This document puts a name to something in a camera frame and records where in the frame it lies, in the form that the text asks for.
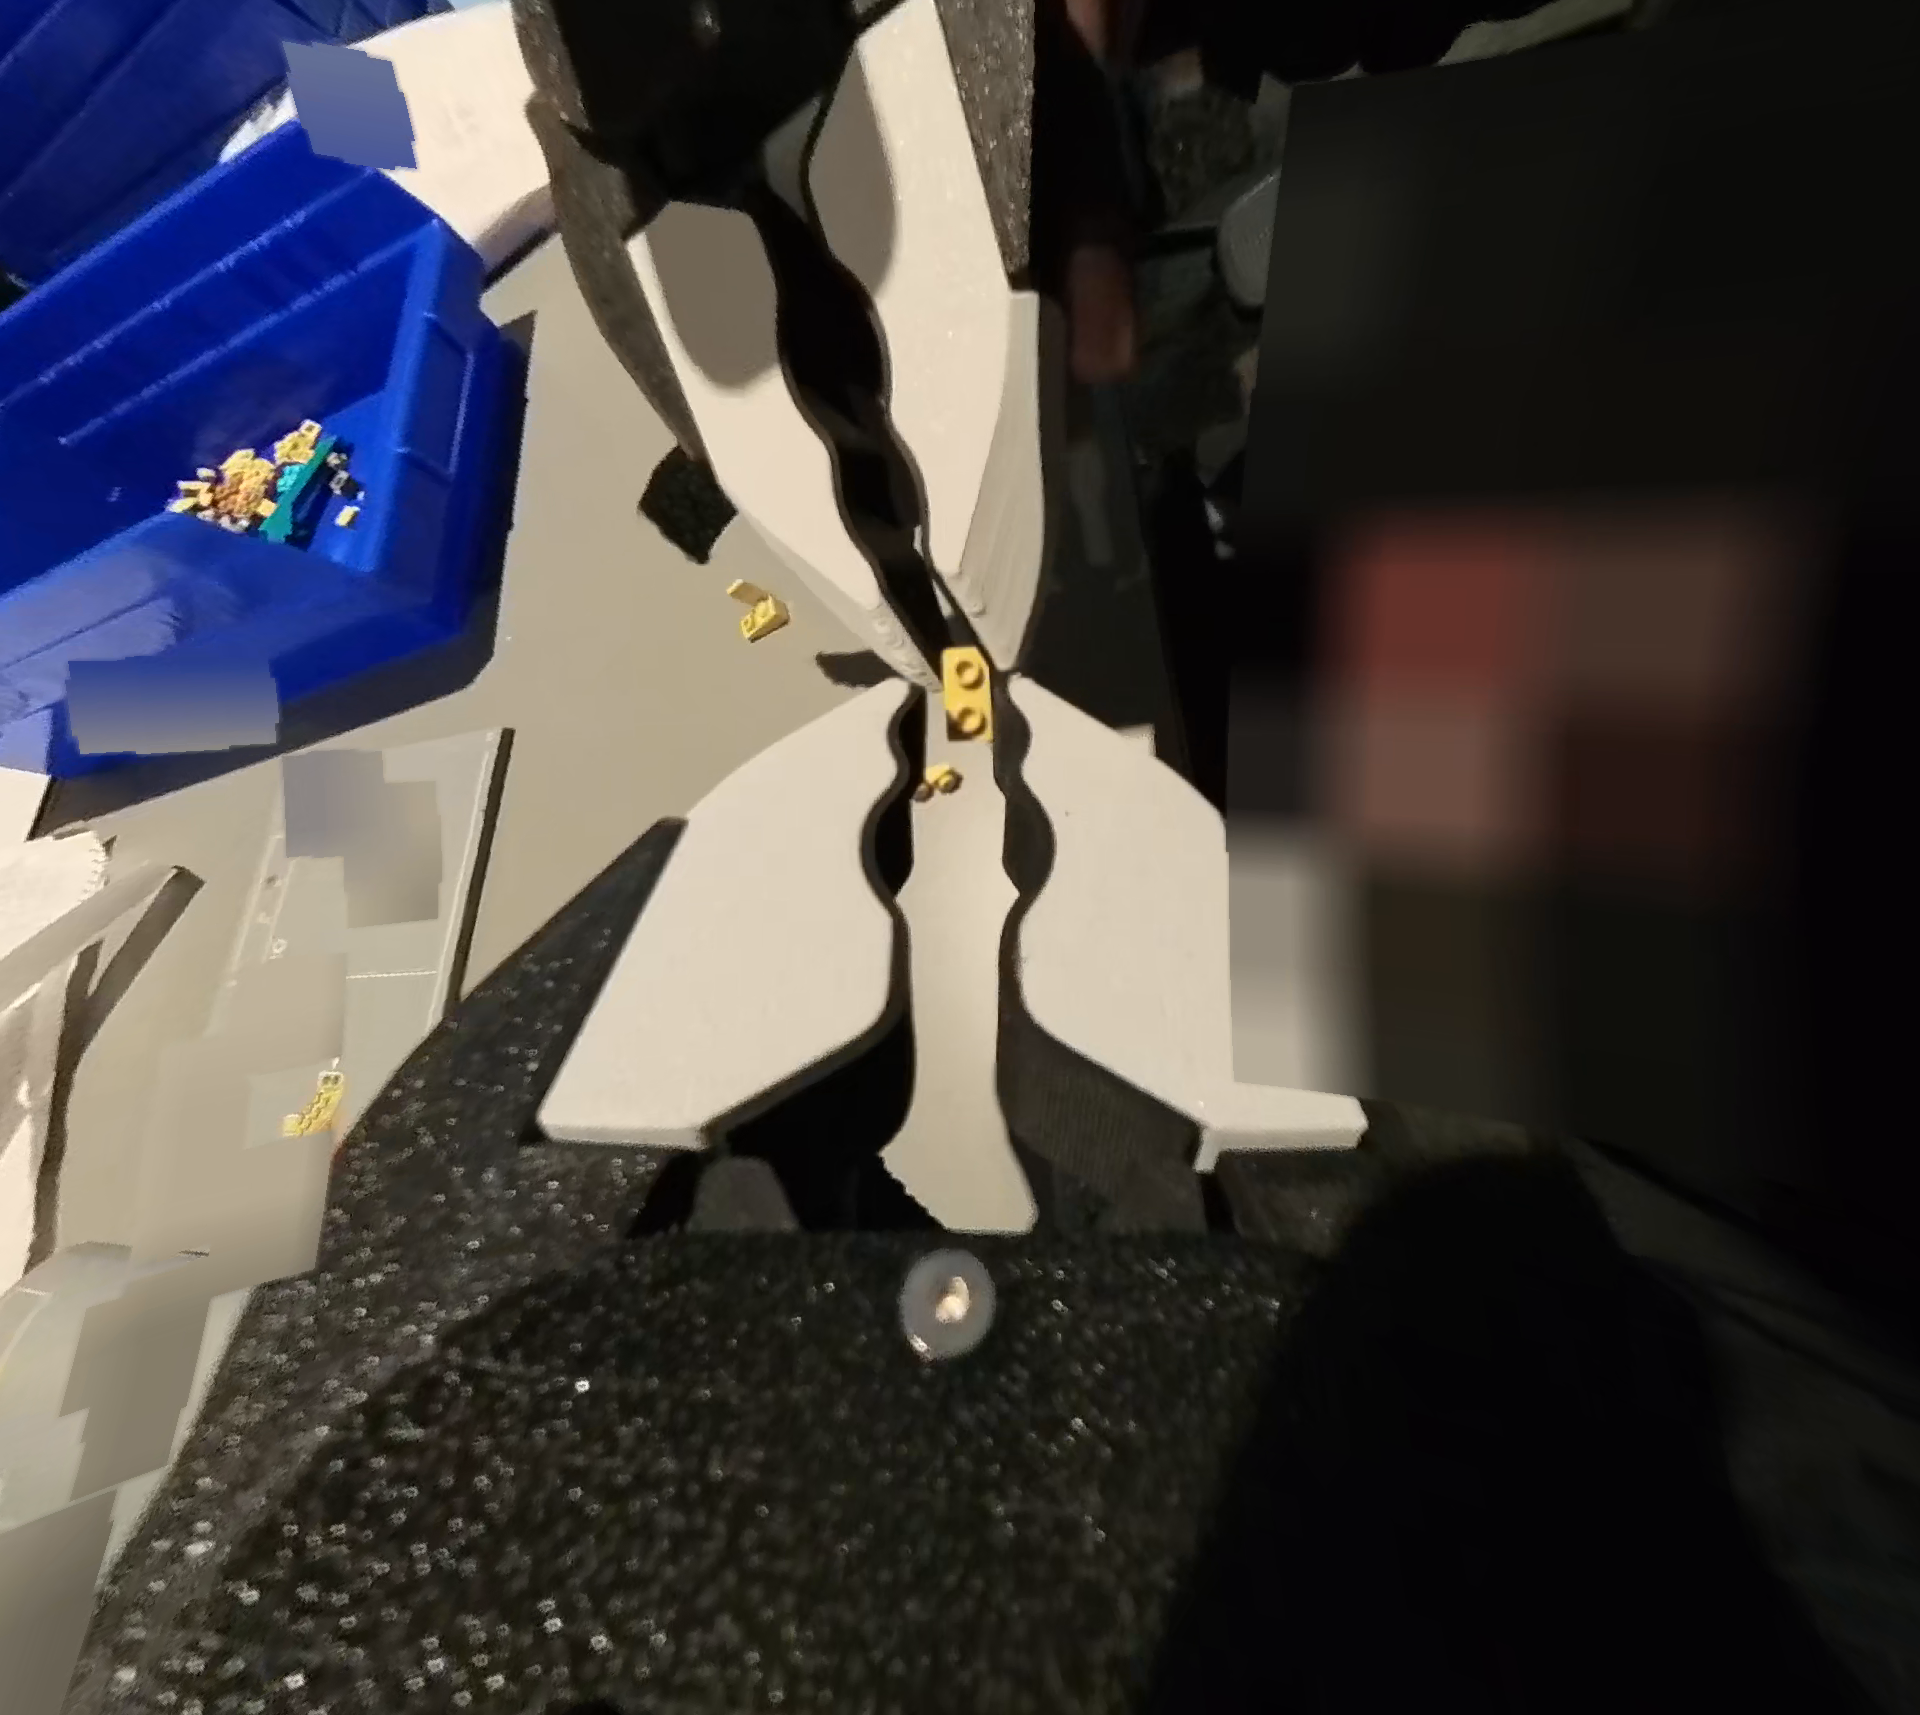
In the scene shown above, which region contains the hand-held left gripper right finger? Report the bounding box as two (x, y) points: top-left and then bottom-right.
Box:
(985, 684), (1374, 1178)

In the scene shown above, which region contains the pile of toy bricks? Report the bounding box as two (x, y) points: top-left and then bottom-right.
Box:
(167, 418), (379, 548)

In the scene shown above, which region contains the grey desk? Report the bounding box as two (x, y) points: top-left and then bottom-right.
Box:
(0, 6), (1383, 1238)

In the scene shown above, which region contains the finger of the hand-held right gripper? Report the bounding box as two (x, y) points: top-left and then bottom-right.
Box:
(804, 0), (1052, 680)
(624, 162), (944, 674)

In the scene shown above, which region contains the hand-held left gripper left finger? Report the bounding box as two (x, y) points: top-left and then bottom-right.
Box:
(534, 684), (924, 1154)

